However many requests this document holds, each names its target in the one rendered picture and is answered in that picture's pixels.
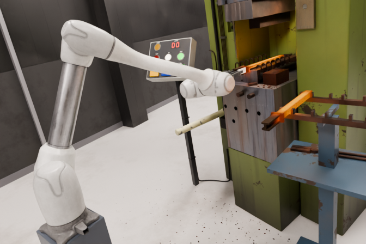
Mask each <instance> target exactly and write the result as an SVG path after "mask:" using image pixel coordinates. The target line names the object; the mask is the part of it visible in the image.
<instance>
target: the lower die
mask: <svg viewBox="0 0 366 244"><path fill-rule="evenodd" d="M283 55H284V54H283ZM288 55H289V56H290V62H294V61H297V58H296V55H292V54H288ZM270 58H272V57H270ZM267 59H269V58H267ZM264 60H266V59H264ZM285 60H286V64H288V63H289V57H288V56H286V57H285ZM261 61H263V60H261ZM258 62H260V61H258ZM255 63H257V62H255ZM252 64H254V63H252ZM281 64H282V66H283V65H284V58H281ZM250 65H251V64H250ZM247 66H248V65H247ZM275 67H276V64H275V61H272V69H275ZM277 67H280V60H279V59H277ZM295 68H297V65H296V66H294V67H291V68H289V71H291V70H293V69H295ZM267 70H268V71H270V70H271V64H270V63H268V64H267ZM262 71H263V73H265V72H266V66H265V64H263V66H262ZM260 74H261V68H260V66H258V68H257V69H256V66H255V67H252V68H249V72H247V73H246V74H244V75H241V76H239V77H237V78H235V79H234V80H235V82H245V83H252V82H257V84H259V83H261V82H263V79H262V80H260V79H258V75H260ZM241 80H243V81H241Z"/></svg>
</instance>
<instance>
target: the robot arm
mask: <svg viewBox="0 0 366 244"><path fill-rule="evenodd" d="M61 35H62V46H61V54H60V57H61V60H62V61H63V66H62V71H61V75H60V80H59V86H58V91H57V97H56V102H55V106H54V111H53V117H52V122H51V127H50V133H49V137H48V142H47V143H45V144H44V145H43V146H42V147H41V148H40V150H39V153H38V157H37V160H36V163H35V166H34V179H33V190H34V194H35V197H36V200H37V203H38V206H39V208H40V211H41V213H42V215H43V217H44V219H45V221H46V223H45V224H43V225H41V226H40V228H39V230H40V232H42V233H45V234H47V235H48V236H49V237H50V238H52V239H53V240H54V241H55V242H56V243H57V244H66V243H67V242H68V241H69V240H70V239H71V238H73V237H74V236H75V235H77V234H82V235H86V234H87V233H88V232H89V229H88V227H87V226H89V225H90V224H92V223H93V222H95V221H97V220H98V219H99V218H100V216H99V214H98V213H94V212H91V211H90V210H88V209H87V207H86V205H85V202H84V197H83V193H82V189H81V186H80V183H79V180H78V178H77V175H76V173H75V157H76V151H75V149H74V147H73V146H72V145H71V143H72V139H73V135H74V130H75V125H76V119H77V114H78V109H79V105H80V100H81V95H82V90H83V85H84V79H85V76H86V70H87V67H89V66H90V65H91V64H92V61H93V58H94V57H99V58H102V59H105V60H110V61H114V62H118V63H123V64H127V65H131V66H135V67H137V68H141V69H145V70H149V71H154V72H159V73H162V74H167V75H172V76H177V77H182V78H186V80H185V81H183V82H182V83H181V84H180V93H181V95H182V96H183V97H184V98H186V99H194V98H199V97H203V96H225V95H227V94H229V93H231V92H232V91H233V89H234V86H235V80H234V79H235V78H237V77H239V76H241V74H243V73H245V72H246V67H244V68H241V69H238V70H236V71H234V70H233V69H232V70H231V71H230V70H229V71H225V72H221V71H217V70H212V69H206V70H204V71H203V70H199V69H196V68H193V67H190V66H186V65H182V64H178V63H174V62H170V61H167V60H163V59H158V58H154V57H151V56H147V55H144V54H141V53H139V52H137V51H135V50H133V49H132V48H130V47H128V46H127V45H125V44H124V43H123V42H121V41H120V40H119V39H117V38H116V37H114V36H112V35H110V34H109V33H107V32H106V31H104V30H102V29H100V28H97V27H95V26H93V25H91V24H89V23H86V22H83V21H79V20H69V21H66V22H65V23H64V25H63V28H62V31H61Z"/></svg>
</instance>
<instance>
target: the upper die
mask: <svg viewBox="0 0 366 244"><path fill-rule="evenodd" d="M293 10H295V0H247V1H242V2H236V3H230V4H225V5H224V12H225V21H226V22H230V21H238V20H247V19H254V18H258V17H263V16H269V15H274V14H279V13H284V12H288V11H293Z"/></svg>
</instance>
